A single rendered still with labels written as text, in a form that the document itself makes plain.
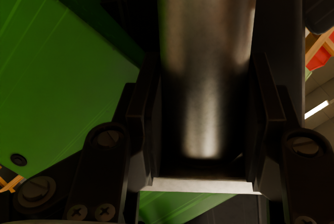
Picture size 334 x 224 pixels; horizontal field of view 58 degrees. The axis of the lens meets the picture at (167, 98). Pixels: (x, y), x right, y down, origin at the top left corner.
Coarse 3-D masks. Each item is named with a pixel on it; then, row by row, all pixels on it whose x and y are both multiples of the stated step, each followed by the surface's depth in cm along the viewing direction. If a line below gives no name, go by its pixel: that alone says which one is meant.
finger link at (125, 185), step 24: (96, 144) 8; (120, 144) 8; (96, 168) 7; (120, 168) 7; (72, 192) 7; (96, 192) 7; (120, 192) 7; (72, 216) 6; (96, 216) 6; (120, 216) 7
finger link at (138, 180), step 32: (160, 64) 11; (128, 96) 11; (160, 96) 10; (128, 128) 9; (160, 128) 11; (64, 160) 8; (160, 160) 11; (32, 192) 7; (64, 192) 8; (128, 192) 9
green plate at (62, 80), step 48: (0, 0) 12; (48, 0) 12; (96, 0) 17; (0, 48) 14; (48, 48) 13; (96, 48) 13; (0, 96) 15; (48, 96) 15; (96, 96) 14; (0, 144) 17; (48, 144) 17; (144, 192) 18; (192, 192) 17
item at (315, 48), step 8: (328, 32) 306; (312, 40) 335; (320, 40) 300; (328, 40) 309; (312, 48) 295; (320, 48) 312; (328, 48) 311; (312, 56) 293; (320, 56) 310; (328, 56) 313; (312, 64) 318; (320, 64) 311
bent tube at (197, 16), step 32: (160, 0) 9; (192, 0) 8; (224, 0) 8; (160, 32) 9; (192, 32) 8; (224, 32) 8; (192, 64) 9; (224, 64) 9; (192, 96) 9; (224, 96) 9; (192, 128) 10; (224, 128) 10; (192, 160) 11; (224, 160) 11; (224, 192) 11; (256, 192) 11
